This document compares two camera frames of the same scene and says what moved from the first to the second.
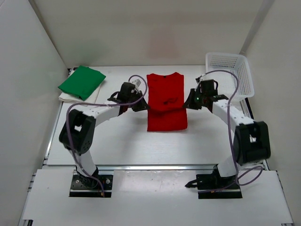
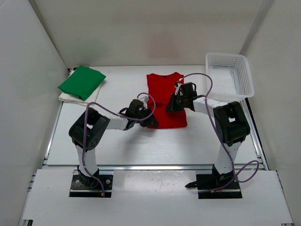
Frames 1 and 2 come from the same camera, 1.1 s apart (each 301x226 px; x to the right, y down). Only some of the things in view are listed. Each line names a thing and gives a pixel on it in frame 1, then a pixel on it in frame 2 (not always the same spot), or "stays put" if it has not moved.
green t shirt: (82, 82) stays put
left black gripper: (142, 105) to (151, 121)
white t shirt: (92, 99) stays put
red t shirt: (166, 99) stays put
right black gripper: (190, 104) to (172, 106)
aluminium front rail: (153, 167) stays put
